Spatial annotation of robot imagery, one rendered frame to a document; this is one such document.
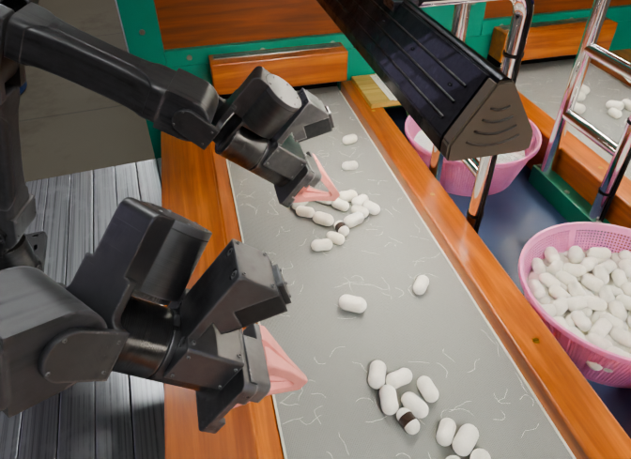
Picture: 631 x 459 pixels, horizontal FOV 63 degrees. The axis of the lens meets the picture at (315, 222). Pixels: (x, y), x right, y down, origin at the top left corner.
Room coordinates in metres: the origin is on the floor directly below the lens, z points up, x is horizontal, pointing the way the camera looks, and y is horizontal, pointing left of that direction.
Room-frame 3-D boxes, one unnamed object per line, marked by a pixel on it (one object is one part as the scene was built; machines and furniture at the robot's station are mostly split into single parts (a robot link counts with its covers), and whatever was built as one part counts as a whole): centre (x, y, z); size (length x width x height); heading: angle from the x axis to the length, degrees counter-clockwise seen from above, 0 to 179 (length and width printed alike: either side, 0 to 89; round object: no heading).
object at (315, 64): (1.10, 0.08, 0.83); 0.30 x 0.06 x 0.07; 103
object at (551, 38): (1.25, -0.59, 0.83); 0.30 x 0.06 x 0.07; 103
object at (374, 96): (1.12, -0.27, 0.77); 0.33 x 0.15 x 0.01; 103
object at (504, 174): (0.91, -0.32, 0.72); 0.27 x 0.27 x 0.10
